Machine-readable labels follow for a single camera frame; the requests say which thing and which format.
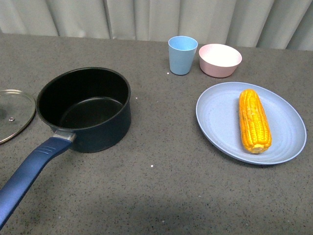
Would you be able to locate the yellow corn cob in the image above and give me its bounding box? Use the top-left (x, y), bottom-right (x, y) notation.
top-left (239, 89), bottom-right (272, 154)

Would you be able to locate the glass lid with blue knob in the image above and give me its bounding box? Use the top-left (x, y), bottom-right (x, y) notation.
top-left (0, 90), bottom-right (36, 143)

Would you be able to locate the dark blue saucepan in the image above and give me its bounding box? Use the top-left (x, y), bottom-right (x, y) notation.
top-left (0, 67), bottom-right (131, 225)

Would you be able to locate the light blue plastic cup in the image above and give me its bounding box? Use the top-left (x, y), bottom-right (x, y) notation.
top-left (168, 36), bottom-right (198, 75)

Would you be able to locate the pink plastic bowl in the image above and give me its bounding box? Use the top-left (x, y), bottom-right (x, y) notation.
top-left (199, 44), bottom-right (243, 78)

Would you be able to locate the light blue plastic plate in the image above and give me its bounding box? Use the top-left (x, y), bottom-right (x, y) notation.
top-left (196, 82), bottom-right (307, 165)

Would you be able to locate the grey-white curtain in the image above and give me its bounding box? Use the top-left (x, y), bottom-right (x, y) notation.
top-left (0, 0), bottom-right (313, 50)

